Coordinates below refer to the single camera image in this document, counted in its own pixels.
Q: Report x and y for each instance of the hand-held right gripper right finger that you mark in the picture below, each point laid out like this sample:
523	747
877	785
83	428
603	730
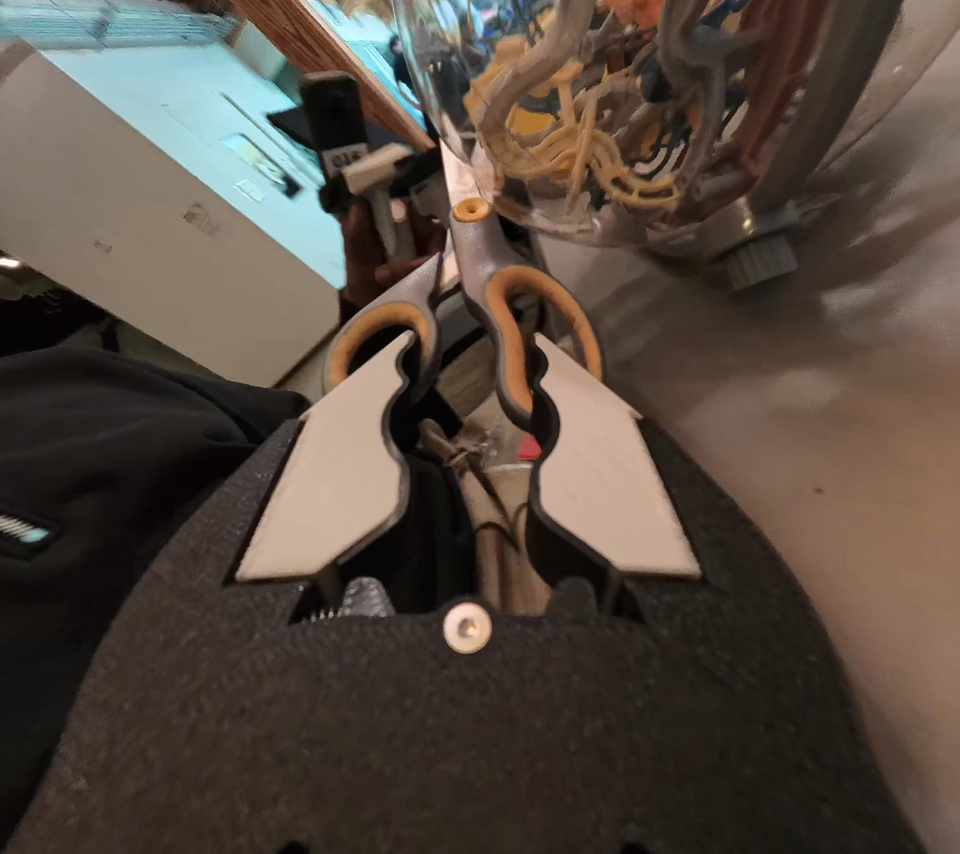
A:
607	487

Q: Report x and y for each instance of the wooden post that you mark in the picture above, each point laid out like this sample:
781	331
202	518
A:
285	7

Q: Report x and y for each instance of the clear plastic maze ball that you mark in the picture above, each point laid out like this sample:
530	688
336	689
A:
675	44

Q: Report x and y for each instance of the grey yellow scissors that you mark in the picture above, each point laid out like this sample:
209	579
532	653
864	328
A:
472	247

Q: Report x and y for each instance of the person's black jacket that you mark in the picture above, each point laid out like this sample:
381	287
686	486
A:
112	434

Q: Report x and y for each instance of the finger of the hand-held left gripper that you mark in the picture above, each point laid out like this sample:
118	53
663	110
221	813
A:
427	198
371	168

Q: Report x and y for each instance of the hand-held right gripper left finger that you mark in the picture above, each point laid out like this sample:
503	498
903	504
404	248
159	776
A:
330	487

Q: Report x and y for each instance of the person's left hand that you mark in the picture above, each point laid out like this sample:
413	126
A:
360	254

